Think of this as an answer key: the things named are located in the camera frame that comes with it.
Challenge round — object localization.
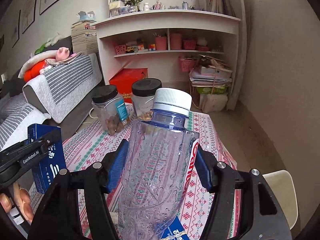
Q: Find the plastic jar with dark nuts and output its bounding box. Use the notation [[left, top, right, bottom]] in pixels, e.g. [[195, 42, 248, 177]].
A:
[[92, 85, 130, 135]]

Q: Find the person's left hand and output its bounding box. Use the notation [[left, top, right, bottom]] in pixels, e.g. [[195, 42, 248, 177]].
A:
[[1, 182, 34, 224]]

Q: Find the grey sofa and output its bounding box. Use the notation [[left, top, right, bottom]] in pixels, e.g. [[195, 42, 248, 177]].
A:
[[1, 48, 102, 149]]

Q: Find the striped seat cover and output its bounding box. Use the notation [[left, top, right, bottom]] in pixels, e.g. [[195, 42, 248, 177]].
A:
[[1, 93, 51, 151]]

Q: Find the red gift box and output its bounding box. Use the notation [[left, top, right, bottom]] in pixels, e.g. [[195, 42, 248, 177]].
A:
[[109, 68, 148, 103]]

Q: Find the pink cup on shelf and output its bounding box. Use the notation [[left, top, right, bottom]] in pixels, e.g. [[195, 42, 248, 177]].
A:
[[155, 36, 168, 50]]

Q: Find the white shelf unit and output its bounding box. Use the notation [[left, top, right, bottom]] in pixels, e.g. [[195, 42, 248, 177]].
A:
[[93, 0, 242, 111]]

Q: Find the white trash bin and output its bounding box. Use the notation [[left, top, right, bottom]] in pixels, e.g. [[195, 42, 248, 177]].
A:
[[263, 170, 298, 229]]

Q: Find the pink plush toy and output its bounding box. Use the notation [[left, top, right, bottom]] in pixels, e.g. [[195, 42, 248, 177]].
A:
[[55, 47, 70, 61]]

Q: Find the dark blue box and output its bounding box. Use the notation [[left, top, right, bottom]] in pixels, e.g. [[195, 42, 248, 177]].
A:
[[28, 124, 66, 194]]

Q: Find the blue snack box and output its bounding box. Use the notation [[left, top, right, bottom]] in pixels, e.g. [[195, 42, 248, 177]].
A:
[[161, 216, 189, 240]]

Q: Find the striped quilted sofa cover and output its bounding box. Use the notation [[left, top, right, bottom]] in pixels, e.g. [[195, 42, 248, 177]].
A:
[[22, 53, 102, 124]]

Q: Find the stack of books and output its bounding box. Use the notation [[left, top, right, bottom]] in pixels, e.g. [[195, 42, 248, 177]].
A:
[[71, 21, 98, 55]]

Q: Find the pile of papers and folders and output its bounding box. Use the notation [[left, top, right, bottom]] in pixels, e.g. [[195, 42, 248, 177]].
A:
[[189, 55, 233, 87]]

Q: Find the clear plastic water bottle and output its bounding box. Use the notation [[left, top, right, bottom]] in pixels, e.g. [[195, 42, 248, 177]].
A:
[[118, 88, 199, 239]]

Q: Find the small potted plant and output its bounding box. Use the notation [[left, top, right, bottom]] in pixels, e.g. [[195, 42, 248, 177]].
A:
[[129, 0, 143, 11]]

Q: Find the plastic jar with pistachios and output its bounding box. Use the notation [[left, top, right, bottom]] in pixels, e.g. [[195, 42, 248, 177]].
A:
[[131, 78, 162, 120]]

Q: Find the orange red cushion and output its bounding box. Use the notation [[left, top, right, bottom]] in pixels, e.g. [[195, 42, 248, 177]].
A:
[[23, 60, 47, 82]]

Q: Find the grey curtain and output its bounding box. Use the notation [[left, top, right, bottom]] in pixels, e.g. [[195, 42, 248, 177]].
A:
[[223, 0, 251, 110]]

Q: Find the pink plastic basket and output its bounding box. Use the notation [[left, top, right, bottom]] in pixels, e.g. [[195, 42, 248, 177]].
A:
[[178, 57, 198, 72]]

